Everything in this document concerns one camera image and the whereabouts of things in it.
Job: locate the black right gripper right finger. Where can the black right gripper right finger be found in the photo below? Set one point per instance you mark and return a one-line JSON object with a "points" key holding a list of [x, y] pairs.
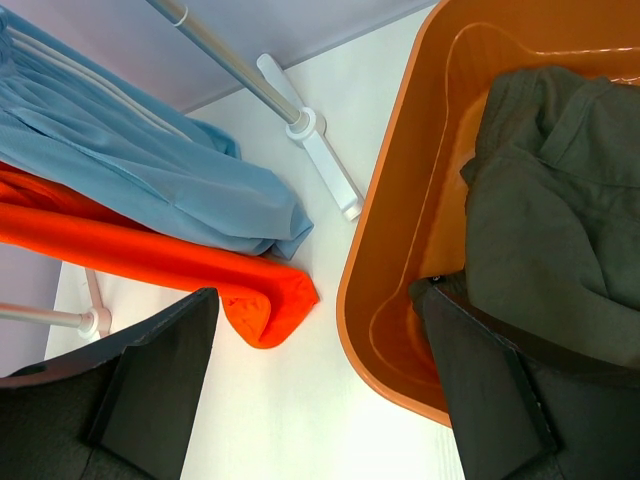
{"points": [[522, 407]]}

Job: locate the orange plastic basket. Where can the orange plastic basket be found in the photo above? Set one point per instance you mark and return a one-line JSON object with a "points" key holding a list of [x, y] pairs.
{"points": [[413, 223]]}

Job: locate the light blue shorts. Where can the light blue shorts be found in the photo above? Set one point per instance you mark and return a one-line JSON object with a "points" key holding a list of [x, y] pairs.
{"points": [[60, 128]]}

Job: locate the olive green shorts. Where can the olive green shorts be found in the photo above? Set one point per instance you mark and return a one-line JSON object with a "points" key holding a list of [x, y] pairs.
{"points": [[552, 212]]}

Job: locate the grey hanger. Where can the grey hanger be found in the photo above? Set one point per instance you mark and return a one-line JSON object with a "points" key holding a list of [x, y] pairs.
{"points": [[69, 65]]}

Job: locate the orange shorts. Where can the orange shorts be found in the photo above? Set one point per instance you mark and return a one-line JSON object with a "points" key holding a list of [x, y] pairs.
{"points": [[264, 301]]}

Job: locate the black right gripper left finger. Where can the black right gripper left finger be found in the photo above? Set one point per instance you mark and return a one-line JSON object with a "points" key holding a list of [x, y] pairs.
{"points": [[122, 407]]}

